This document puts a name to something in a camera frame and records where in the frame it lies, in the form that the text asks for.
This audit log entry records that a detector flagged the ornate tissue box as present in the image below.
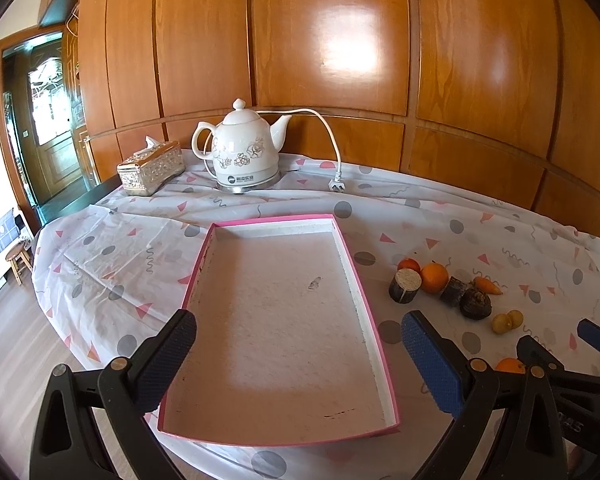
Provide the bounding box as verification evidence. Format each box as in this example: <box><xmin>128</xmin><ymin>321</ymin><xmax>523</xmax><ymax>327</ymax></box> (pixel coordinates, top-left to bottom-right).
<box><xmin>117</xmin><ymin>136</ymin><xmax>185</xmax><ymax>196</ymax></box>

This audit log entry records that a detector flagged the white kettle power cord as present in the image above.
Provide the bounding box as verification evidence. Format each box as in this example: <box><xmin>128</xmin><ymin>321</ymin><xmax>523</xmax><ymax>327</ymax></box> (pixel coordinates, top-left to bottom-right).
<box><xmin>254</xmin><ymin>107</ymin><xmax>348</xmax><ymax>194</ymax></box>

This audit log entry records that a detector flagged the yellow lemon half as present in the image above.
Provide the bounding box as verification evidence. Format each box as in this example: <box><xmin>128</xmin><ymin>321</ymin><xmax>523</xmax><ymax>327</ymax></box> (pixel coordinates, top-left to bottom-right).
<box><xmin>491</xmin><ymin>313</ymin><xmax>513</xmax><ymax>335</ymax></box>
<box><xmin>507</xmin><ymin>310</ymin><xmax>524</xmax><ymax>330</ymax></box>

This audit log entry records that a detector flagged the red tomato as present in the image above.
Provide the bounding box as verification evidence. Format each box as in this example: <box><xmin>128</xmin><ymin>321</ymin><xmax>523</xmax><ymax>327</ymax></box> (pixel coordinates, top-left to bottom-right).
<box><xmin>396</xmin><ymin>258</ymin><xmax>422</xmax><ymax>273</ymax></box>

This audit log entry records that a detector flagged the small orange carrot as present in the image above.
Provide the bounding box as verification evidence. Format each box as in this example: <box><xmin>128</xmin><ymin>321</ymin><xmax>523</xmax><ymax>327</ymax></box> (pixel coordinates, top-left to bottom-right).
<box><xmin>472</xmin><ymin>276</ymin><xmax>503</xmax><ymax>296</ymax></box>

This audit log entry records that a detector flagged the large orange fruit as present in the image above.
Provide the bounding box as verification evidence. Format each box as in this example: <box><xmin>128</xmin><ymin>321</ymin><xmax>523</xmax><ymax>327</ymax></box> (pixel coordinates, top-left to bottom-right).
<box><xmin>420</xmin><ymin>262</ymin><xmax>450</xmax><ymax>295</ymax></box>

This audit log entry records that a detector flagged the small orange tangerine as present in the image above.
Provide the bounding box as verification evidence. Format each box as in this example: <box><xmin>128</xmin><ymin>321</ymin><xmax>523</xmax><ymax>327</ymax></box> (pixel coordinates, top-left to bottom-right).
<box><xmin>495</xmin><ymin>358</ymin><xmax>526</xmax><ymax>374</ymax></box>

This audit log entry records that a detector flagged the small wooden stool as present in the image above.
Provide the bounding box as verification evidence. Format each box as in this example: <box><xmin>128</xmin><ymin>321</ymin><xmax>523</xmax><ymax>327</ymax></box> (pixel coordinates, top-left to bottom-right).
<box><xmin>5</xmin><ymin>240</ymin><xmax>33</xmax><ymax>285</ymax></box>

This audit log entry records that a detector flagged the pink shallow cardboard tray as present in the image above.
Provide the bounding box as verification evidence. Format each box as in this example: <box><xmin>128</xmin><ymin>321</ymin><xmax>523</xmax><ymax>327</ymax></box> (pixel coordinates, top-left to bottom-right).
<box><xmin>158</xmin><ymin>214</ymin><xmax>400</xmax><ymax>446</ymax></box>

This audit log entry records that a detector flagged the white ceramic electric kettle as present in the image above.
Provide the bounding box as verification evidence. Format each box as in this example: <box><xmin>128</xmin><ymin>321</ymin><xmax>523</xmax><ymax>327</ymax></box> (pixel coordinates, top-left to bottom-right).
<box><xmin>190</xmin><ymin>99</ymin><xmax>291</xmax><ymax>193</ymax></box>

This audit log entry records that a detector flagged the dark brown round fruit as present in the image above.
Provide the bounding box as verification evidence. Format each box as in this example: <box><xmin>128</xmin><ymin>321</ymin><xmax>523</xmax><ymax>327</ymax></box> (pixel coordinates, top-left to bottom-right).
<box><xmin>458</xmin><ymin>287</ymin><xmax>492</xmax><ymax>321</ymax></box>

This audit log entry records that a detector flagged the dark cylinder with white top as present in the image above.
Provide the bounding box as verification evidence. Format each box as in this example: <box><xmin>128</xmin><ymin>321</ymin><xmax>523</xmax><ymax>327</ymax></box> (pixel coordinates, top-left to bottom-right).
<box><xmin>388</xmin><ymin>268</ymin><xmax>422</xmax><ymax>304</ymax></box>

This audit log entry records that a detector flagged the wooden entrance door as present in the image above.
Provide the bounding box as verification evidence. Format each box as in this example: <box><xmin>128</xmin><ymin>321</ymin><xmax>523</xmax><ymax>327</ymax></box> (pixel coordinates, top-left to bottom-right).
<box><xmin>2</xmin><ymin>32</ymin><xmax>82</xmax><ymax>206</ymax></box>

